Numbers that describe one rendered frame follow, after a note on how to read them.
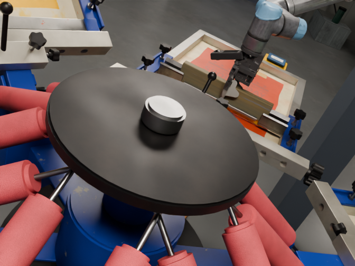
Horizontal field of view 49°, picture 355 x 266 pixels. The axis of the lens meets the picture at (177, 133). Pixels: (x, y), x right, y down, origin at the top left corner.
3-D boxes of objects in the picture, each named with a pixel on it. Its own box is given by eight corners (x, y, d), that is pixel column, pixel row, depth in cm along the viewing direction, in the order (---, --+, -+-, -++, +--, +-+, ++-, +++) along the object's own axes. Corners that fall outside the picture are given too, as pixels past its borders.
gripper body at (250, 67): (247, 88, 134) (263, 58, 128) (225, 77, 135) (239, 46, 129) (251, 81, 141) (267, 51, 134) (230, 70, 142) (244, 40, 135)
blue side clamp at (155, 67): (158, 64, 160) (163, 49, 157) (168, 69, 160) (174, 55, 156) (124, 89, 135) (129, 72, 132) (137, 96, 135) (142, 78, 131)
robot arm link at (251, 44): (244, 34, 126) (249, 28, 133) (239, 47, 129) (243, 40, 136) (265, 44, 125) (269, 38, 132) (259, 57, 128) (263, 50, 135)
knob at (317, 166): (296, 170, 123) (307, 153, 119) (312, 179, 123) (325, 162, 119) (293, 183, 117) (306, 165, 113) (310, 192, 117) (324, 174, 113)
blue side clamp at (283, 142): (281, 126, 153) (290, 112, 150) (293, 132, 153) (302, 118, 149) (270, 165, 128) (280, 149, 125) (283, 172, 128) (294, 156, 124)
